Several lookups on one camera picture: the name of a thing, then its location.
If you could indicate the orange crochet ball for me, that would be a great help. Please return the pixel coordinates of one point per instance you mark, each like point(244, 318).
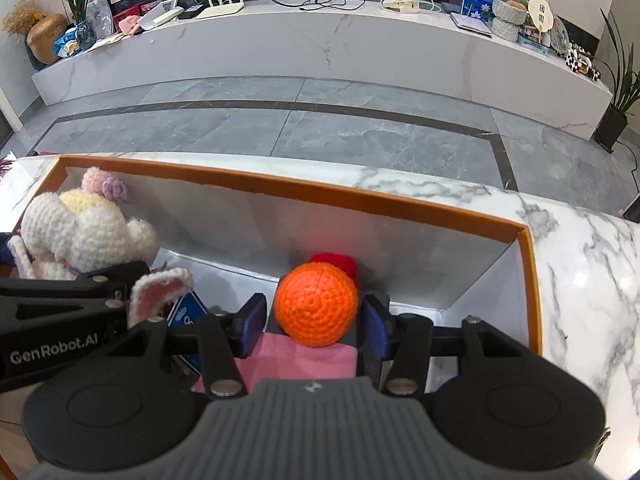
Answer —
point(315, 305)

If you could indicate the blue packet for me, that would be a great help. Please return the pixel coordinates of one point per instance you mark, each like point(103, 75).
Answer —
point(185, 312)

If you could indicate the orange storage box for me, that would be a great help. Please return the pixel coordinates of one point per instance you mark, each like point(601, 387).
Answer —
point(350, 195)

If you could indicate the decorative plate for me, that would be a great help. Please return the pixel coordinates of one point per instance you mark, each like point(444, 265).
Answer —
point(560, 35)

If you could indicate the brown round vase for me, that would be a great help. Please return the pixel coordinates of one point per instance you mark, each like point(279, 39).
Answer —
point(46, 40)

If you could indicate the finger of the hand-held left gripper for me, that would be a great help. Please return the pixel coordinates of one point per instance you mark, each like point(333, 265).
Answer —
point(90, 291)
point(3, 255)

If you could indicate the dried yellow flowers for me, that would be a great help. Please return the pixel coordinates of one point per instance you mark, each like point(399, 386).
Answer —
point(22, 15)

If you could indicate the potted plant in black pot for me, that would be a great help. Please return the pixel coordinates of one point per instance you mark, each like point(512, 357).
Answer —
point(612, 127)

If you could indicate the pink plush toy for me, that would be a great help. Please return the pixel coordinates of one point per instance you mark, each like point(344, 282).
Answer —
point(129, 25)

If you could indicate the paper envelopes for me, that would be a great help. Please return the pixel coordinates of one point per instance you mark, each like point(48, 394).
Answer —
point(106, 42)

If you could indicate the red box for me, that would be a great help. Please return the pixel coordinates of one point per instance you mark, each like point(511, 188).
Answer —
point(127, 12)

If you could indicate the black and white plush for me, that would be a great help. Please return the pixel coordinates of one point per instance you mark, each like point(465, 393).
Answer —
point(582, 62)

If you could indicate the black flat device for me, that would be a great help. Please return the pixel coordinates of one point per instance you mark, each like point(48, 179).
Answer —
point(191, 11)

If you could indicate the white crochet bunny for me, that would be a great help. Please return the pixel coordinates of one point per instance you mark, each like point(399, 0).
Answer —
point(85, 230)

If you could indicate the round paper fan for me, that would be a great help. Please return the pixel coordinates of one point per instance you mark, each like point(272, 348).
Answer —
point(540, 12)

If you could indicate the black picture frame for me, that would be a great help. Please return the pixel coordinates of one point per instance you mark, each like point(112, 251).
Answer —
point(100, 10)

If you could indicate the white marble TV bench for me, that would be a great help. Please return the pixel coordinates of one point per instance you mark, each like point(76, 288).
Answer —
point(325, 45)

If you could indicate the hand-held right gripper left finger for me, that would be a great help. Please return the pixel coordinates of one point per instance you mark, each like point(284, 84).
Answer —
point(252, 325)

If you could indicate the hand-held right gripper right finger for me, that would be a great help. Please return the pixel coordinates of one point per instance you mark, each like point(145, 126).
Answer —
point(376, 325)

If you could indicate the grey laptop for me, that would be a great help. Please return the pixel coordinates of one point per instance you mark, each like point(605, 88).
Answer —
point(470, 24)

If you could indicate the red fringed ornament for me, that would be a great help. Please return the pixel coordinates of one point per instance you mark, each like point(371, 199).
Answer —
point(5, 166)

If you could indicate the red crochet piece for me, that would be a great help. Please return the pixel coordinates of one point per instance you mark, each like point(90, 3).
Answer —
point(337, 262)

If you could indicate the blue snack bag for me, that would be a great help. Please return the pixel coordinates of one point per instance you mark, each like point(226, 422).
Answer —
point(66, 44)

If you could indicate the pink cloth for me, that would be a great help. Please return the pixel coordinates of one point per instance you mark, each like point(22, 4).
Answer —
point(300, 365)

